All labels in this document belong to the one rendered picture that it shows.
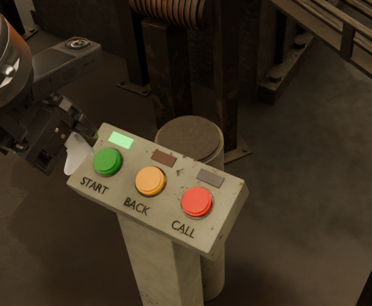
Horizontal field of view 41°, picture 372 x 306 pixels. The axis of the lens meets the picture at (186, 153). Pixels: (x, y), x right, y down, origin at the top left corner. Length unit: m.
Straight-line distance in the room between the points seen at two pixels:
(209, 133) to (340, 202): 0.67
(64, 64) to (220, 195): 0.27
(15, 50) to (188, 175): 0.31
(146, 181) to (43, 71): 0.23
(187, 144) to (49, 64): 0.36
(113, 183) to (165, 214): 0.09
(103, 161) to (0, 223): 0.82
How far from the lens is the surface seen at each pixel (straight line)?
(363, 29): 0.74
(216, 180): 0.67
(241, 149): 1.52
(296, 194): 1.43
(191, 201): 0.65
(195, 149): 0.83
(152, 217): 0.67
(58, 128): 0.56
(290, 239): 1.35
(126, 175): 0.71
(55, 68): 0.54
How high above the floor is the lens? 1.14
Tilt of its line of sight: 48 degrees down
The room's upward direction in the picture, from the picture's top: 5 degrees counter-clockwise
